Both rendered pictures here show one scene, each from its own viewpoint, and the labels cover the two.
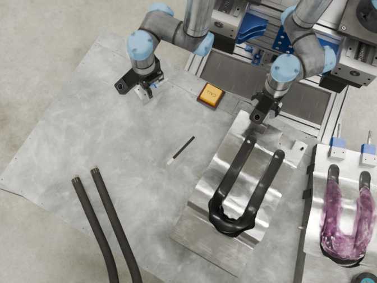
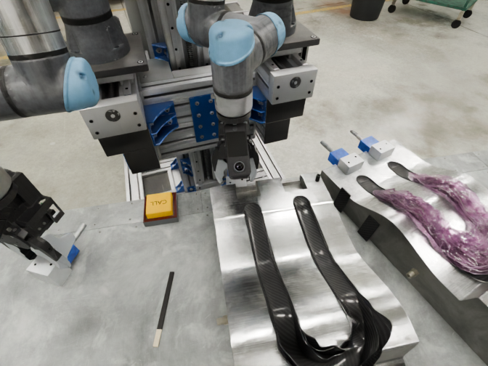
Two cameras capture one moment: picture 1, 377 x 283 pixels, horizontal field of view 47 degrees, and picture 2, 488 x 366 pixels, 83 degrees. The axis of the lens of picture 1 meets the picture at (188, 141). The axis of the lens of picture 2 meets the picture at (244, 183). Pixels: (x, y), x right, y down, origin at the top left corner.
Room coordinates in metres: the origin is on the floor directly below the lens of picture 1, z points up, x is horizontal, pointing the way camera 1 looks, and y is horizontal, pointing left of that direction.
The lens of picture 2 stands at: (0.17, 0.01, 1.37)
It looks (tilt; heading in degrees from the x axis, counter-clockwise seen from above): 49 degrees down; 322
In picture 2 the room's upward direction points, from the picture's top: straight up
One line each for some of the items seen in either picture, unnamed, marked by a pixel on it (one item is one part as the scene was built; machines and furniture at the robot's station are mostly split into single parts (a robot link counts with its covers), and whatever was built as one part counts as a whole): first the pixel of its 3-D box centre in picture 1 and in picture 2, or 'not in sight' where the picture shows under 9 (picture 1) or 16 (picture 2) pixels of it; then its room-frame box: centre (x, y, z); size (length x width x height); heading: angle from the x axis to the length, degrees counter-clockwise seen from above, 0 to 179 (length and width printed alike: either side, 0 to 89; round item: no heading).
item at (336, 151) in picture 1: (338, 141); (337, 155); (0.44, -0.52, 0.86); 0.13 x 0.05 x 0.05; 170
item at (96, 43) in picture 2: not in sight; (94, 32); (1.00, -0.15, 1.09); 0.15 x 0.15 x 0.10
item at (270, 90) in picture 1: (276, 82); (232, 99); (0.56, -0.27, 1.07); 0.08 x 0.08 x 0.05
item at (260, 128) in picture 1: (258, 127); (247, 194); (0.48, -0.24, 0.87); 0.05 x 0.05 x 0.04; 63
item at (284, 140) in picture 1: (285, 142); (292, 187); (0.43, -0.34, 0.87); 0.05 x 0.05 x 0.04; 63
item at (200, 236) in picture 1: (239, 190); (297, 289); (0.25, -0.18, 0.87); 0.50 x 0.26 x 0.14; 153
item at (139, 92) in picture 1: (153, 87); (65, 249); (0.63, 0.14, 0.83); 0.13 x 0.05 x 0.05; 128
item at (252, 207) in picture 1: (246, 185); (304, 268); (0.26, -0.20, 0.92); 0.35 x 0.16 x 0.09; 153
